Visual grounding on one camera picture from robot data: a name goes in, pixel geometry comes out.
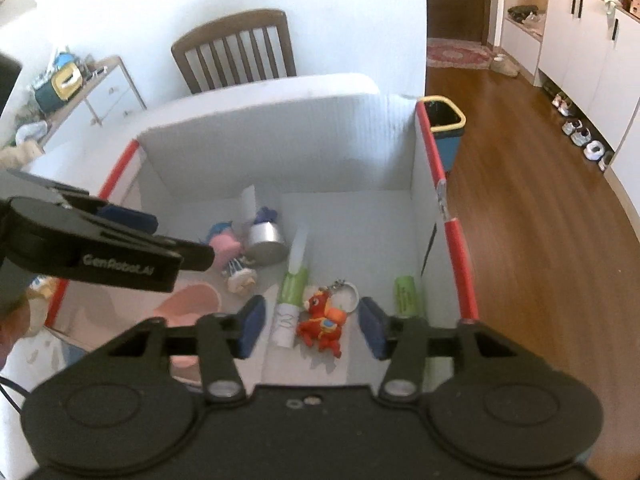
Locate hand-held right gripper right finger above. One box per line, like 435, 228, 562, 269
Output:
357, 296, 566, 405

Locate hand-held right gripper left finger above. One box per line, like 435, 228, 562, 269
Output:
65, 294, 267, 405

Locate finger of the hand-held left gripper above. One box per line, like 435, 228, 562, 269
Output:
150, 234, 217, 272
7, 169, 160, 236

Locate pink pig toy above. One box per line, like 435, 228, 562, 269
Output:
207, 221, 242, 281

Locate small striped doll figure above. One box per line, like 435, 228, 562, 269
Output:
222, 255, 258, 295

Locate pink plastic cup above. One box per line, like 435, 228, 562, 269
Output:
150, 282, 223, 386

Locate green cylinder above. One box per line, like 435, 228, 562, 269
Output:
392, 275, 426, 318

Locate red horse keychain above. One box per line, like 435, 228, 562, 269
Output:
296, 279, 360, 358

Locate green white tube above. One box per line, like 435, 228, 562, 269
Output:
271, 225, 311, 348

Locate silver grey can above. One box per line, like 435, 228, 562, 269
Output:
240, 185, 290, 266

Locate red cardboard box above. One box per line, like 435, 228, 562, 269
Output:
44, 94, 482, 391

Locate person's left hand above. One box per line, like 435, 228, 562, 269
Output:
0, 306, 28, 367

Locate beige soft bundle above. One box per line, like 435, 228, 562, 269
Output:
0, 142, 41, 167

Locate round blue white placemat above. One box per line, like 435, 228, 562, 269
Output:
2, 327, 96, 391

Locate small crumpled plastic bag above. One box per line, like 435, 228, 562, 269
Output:
15, 120, 51, 147

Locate low white drawer cabinet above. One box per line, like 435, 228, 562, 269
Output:
35, 56, 148, 153

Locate teal yellow tissue box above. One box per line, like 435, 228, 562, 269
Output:
32, 62, 83, 113

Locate blue bin yellow rim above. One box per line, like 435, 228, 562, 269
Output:
417, 95, 467, 173

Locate brown wooden chair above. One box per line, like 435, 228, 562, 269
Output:
171, 8, 297, 95

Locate grey child sneakers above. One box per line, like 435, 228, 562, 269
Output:
562, 117, 592, 146

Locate white child shoes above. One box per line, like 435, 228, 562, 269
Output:
582, 139, 616, 164

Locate red patterned rug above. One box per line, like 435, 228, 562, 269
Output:
426, 37, 493, 68

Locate beige slippers pair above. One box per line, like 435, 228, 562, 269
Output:
490, 52, 521, 77

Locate white hallway cabinet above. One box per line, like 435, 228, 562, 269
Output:
500, 0, 640, 181

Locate dark brown door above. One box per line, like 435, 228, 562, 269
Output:
425, 0, 488, 41

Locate black cable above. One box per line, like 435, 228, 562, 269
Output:
0, 377, 27, 412

